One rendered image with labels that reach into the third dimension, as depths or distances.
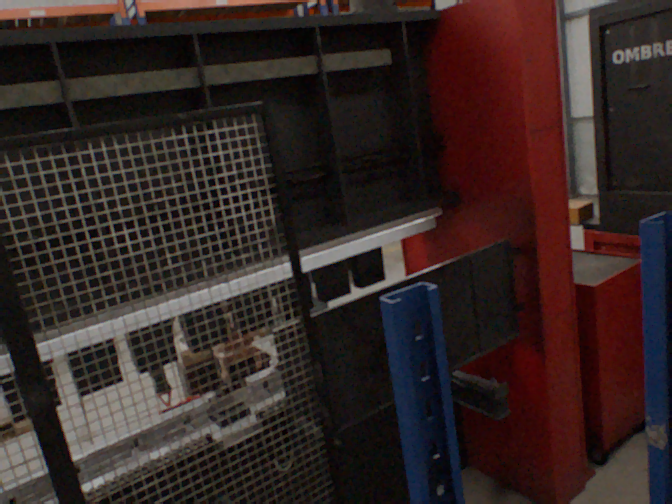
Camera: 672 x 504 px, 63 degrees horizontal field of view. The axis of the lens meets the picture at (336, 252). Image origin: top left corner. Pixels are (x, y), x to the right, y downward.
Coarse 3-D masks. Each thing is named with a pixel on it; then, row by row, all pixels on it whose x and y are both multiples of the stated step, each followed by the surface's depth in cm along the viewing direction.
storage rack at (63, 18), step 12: (120, 0) 670; (0, 12) 615; (12, 12) 620; (24, 12) 626; (36, 12) 631; (48, 12) 637; (60, 12) 642; (72, 12) 648; (84, 12) 654; (96, 12) 660; (108, 12) 667; (120, 12) 672; (0, 24) 670; (12, 24) 679; (24, 24) 689; (36, 24) 699; (48, 24) 709; (60, 24) 706; (72, 24) 729; (84, 24) 736; (96, 24) 743; (108, 24) 750
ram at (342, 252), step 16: (416, 224) 262; (432, 224) 268; (368, 240) 246; (384, 240) 251; (320, 256) 232; (336, 256) 237; (272, 272) 220; (224, 288) 209; (176, 304) 199; (208, 304) 206; (128, 320) 190; (80, 336) 182; (112, 336) 187; (64, 352) 179
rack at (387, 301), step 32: (416, 288) 59; (384, 320) 57; (416, 352) 60; (416, 384) 61; (448, 384) 60; (416, 416) 59; (448, 416) 61; (416, 448) 59; (448, 448) 62; (416, 480) 60; (448, 480) 65
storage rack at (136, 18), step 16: (176, 0) 702; (192, 0) 712; (208, 0) 721; (224, 0) 731; (240, 0) 741; (256, 0) 752; (272, 0) 763; (288, 0) 774; (304, 0) 785; (320, 0) 796; (144, 16) 686; (160, 16) 769; (176, 16) 776; (192, 16) 801; (208, 16) 812; (224, 16) 823; (240, 16) 835; (256, 16) 846; (272, 16) 859
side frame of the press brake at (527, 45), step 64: (512, 0) 203; (448, 64) 236; (512, 64) 211; (448, 128) 246; (512, 128) 218; (512, 192) 227; (448, 256) 268; (576, 320) 247; (512, 384) 256; (576, 384) 253; (512, 448) 268; (576, 448) 259
